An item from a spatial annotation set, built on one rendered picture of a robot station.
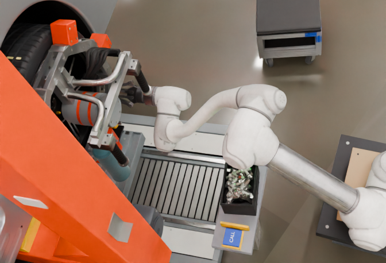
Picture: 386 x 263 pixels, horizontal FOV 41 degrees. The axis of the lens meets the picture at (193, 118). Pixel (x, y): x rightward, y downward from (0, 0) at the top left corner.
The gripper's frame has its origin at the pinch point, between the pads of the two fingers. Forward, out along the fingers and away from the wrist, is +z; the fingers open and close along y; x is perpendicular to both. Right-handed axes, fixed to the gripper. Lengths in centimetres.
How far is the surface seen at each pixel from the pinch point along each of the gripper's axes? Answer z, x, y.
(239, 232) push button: -72, 25, -47
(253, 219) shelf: -76, 18, -44
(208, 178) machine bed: -43, -32, -50
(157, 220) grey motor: -32, 16, -53
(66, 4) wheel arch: 6.1, 21.3, 40.7
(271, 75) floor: -64, -87, -3
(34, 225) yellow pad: 5, 55, -43
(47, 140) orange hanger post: -47, 119, 20
